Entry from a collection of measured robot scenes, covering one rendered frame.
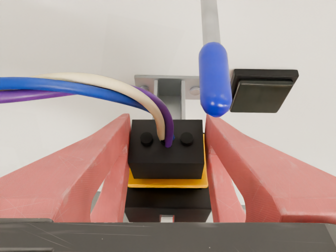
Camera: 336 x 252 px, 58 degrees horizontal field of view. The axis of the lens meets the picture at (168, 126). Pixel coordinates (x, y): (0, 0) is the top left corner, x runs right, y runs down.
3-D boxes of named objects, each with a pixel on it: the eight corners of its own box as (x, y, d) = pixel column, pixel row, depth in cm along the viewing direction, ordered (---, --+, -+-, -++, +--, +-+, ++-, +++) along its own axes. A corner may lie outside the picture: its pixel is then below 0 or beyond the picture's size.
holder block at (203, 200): (137, 170, 21) (132, 231, 19) (128, 130, 16) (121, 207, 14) (199, 171, 21) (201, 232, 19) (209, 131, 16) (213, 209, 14)
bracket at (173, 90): (137, 96, 22) (132, 160, 19) (134, 74, 20) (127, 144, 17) (201, 97, 22) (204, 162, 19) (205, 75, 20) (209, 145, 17)
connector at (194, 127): (142, 161, 17) (140, 197, 16) (131, 116, 13) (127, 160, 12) (196, 162, 17) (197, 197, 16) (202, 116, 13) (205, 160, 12)
